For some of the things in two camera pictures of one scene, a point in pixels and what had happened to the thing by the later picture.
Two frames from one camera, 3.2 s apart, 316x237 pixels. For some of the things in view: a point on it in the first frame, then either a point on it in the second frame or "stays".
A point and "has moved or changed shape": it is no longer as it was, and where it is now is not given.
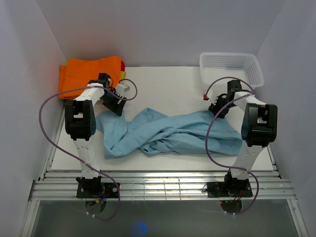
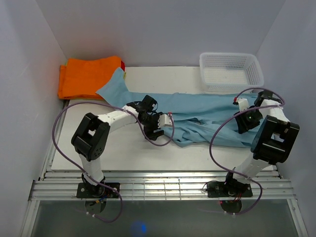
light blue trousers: x=130 y=132 has moved or changed shape
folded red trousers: x=122 y=66 stays
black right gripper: x=214 y=109 to x=243 y=125
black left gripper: x=115 y=107 to x=149 y=133
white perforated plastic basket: x=217 y=68 stays
